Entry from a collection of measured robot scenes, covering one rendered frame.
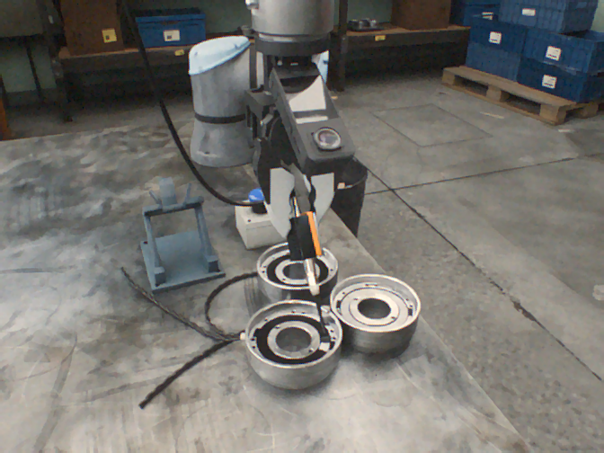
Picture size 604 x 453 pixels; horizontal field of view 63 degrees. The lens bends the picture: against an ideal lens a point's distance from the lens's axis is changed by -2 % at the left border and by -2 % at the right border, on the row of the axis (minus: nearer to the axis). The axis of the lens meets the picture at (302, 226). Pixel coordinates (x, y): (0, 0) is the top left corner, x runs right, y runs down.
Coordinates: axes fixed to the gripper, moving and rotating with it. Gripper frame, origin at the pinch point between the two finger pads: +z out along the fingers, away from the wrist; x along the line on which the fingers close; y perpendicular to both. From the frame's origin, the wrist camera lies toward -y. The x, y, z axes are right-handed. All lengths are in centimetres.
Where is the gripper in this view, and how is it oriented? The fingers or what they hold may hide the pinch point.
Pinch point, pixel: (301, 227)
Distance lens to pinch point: 55.3
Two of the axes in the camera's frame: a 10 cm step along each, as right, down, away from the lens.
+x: -9.2, 2.0, -3.3
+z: 0.0, 8.5, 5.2
